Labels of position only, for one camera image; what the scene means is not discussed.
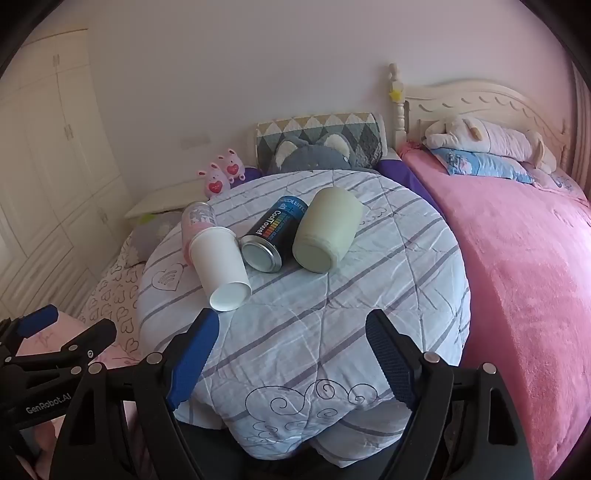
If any striped pale blue quilt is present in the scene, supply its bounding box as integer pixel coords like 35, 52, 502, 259
134, 170, 472, 464

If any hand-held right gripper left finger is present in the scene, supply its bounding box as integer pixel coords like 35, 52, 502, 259
48, 307, 220, 480

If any pink printed cloth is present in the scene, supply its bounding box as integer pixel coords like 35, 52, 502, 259
9, 310, 144, 370

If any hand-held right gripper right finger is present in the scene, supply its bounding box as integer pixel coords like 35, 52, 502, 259
365, 308, 536, 480

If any cream wooden headboard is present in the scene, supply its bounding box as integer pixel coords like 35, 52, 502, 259
388, 64, 573, 185

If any white plush animal toy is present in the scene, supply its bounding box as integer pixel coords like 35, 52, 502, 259
425, 116, 558, 175

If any grey plush toy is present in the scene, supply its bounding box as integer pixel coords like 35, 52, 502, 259
268, 134, 355, 175

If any pink printed pillow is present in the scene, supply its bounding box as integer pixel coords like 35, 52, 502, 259
531, 166, 588, 200

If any heart printed bed sheet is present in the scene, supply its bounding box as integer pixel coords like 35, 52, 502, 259
76, 226, 148, 365

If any dark blue metal can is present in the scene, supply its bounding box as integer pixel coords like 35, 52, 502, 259
240, 195, 309, 274

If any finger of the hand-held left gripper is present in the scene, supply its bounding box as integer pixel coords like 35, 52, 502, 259
0, 318, 117, 376
0, 305, 59, 363

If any purple bed sheet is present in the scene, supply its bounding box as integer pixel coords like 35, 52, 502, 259
376, 157, 444, 217

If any cream wardrobe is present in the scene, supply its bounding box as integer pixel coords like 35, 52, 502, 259
0, 30, 134, 319

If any grey flower printed pillow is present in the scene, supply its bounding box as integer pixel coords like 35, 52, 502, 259
122, 211, 185, 268

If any pink fleece blanket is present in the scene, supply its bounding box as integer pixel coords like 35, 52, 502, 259
397, 143, 591, 480

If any blue printed pillow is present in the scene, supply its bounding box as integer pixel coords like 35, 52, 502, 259
429, 147, 536, 185

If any white pillow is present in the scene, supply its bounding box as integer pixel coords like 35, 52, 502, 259
124, 178, 213, 219

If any pink printed can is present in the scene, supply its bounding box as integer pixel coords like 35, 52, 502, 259
181, 201, 218, 268

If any pale green cup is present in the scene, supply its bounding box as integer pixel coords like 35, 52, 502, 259
292, 187, 365, 274

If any diamond patterned cushion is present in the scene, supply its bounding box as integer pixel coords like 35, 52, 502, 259
255, 112, 387, 174

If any white paper cup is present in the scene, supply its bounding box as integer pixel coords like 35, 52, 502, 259
189, 226, 253, 312

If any pink bunny plush toy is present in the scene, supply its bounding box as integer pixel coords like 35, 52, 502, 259
198, 162, 232, 199
218, 148, 246, 185

